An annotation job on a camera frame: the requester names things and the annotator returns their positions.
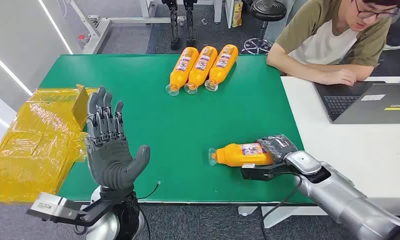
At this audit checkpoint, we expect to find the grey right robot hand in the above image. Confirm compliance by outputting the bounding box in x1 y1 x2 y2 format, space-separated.
256 134 299 165

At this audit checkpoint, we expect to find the yellow cardboard carton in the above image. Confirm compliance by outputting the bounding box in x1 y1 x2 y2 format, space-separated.
231 0 244 28

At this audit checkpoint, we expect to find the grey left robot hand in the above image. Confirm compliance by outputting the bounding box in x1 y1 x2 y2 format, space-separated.
85 86 151 192

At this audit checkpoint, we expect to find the green table mat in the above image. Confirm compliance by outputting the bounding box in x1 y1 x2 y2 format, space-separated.
39 53 312 205

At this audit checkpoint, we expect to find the thin black cable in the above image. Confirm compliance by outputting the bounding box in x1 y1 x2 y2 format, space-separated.
136 181 161 201
259 174 303 240

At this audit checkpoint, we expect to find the black robot leg stand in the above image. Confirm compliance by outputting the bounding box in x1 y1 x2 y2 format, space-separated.
161 0 183 52
183 0 198 48

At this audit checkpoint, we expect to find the yellow plastic wrapped box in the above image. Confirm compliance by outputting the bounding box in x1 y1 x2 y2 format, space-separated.
0 84 99 205

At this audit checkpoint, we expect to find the grey laptop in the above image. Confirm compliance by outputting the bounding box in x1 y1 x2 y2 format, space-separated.
313 81 400 125

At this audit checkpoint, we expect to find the white metal floor frame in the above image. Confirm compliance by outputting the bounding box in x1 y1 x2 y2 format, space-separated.
69 0 188 56

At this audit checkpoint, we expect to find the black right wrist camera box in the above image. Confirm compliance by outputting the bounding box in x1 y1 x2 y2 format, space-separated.
241 162 299 182

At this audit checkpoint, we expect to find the person's hand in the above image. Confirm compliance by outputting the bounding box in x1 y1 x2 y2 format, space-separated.
319 67 358 87

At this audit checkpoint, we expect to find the black round stool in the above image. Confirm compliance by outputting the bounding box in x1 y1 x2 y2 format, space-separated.
241 0 288 56

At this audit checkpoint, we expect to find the white desk frame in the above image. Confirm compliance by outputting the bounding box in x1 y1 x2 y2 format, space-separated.
237 204 322 230

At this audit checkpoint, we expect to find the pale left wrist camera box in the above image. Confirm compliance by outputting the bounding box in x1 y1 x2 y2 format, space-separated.
26 192 89 228

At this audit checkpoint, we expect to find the orange bottle with clear cap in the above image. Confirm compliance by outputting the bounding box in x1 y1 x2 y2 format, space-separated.
184 45 218 95
208 142 276 168
204 44 239 93
165 46 200 97

